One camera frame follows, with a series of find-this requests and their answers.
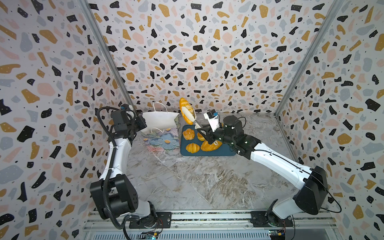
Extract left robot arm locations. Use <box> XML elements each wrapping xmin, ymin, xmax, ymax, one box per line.
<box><xmin>90</xmin><ymin>104</ymin><xmax>158</xmax><ymax>230</ymax></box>

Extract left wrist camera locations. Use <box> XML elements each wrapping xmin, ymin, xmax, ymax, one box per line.
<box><xmin>120</xmin><ymin>104</ymin><xmax>135</xmax><ymax>113</ymax></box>

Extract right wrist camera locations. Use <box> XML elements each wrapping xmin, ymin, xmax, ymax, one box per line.
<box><xmin>204</xmin><ymin>110</ymin><xmax>221</xmax><ymax>132</ymax></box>

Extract knotted flower bread roll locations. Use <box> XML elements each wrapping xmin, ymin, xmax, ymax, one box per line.
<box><xmin>183</xmin><ymin>129</ymin><xmax>196</xmax><ymax>141</ymax></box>

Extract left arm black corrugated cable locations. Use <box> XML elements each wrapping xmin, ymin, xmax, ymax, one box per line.
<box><xmin>95</xmin><ymin>106</ymin><xmax>130</xmax><ymax>222</ymax></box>

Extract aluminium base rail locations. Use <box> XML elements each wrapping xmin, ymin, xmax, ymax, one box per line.
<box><xmin>83</xmin><ymin>210</ymin><xmax>342</xmax><ymax>240</ymax></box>

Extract large sesame oval loaf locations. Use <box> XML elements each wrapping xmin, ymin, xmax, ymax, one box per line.
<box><xmin>201</xmin><ymin>141</ymin><xmax>223</xmax><ymax>152</ymax></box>

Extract metal tongs with white tips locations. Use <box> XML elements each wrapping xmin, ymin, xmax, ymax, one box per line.
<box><xmin>182</xmin><ymin>107</ymin><xmax>202</xmax><ymax>129</ymax></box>

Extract small round bun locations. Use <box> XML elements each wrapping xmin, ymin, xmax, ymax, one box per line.
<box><xmin>197</xmin><ymin>133</ymin><xmax>206</xmax><ymax>142</ymax></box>

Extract ridged long bread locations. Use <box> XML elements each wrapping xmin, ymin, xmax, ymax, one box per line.
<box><xmin>179</xmin><ymin>98</ymin><xmax>196</xmax><ymax>125</ymax></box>

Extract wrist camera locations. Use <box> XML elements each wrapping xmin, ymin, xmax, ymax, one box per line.
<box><xmin>120</xmin><ymin>104</ymin><xmax>135</xmax><ymax>113</ymax></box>
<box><xmin>204</xmin><ymin>110</ymin><xmax>221</xmax><ymax>132</ymax></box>

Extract striped croissant bread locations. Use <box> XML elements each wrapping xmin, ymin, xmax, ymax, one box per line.
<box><xmin>186</xmin><ymin>143</ymin><xmax>200</xmax><ymax>154</ymax></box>

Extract teal plastic tray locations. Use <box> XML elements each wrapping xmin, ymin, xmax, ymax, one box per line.
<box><xmin>180</xmin><ymin>125</ymin><xmax>236</xmax><ymax>157</ymax></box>

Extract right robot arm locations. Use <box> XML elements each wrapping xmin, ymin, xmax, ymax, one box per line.
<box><xmin>198</xmin><ymin>111</ymin><xmax>328</xmax><ymax>227</ymax></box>

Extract floral paper bag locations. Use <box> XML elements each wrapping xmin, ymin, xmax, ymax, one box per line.
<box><xmin>141</xmin><ymin>102</ymin><xmax>180</xmax><ymax>153</ymax></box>

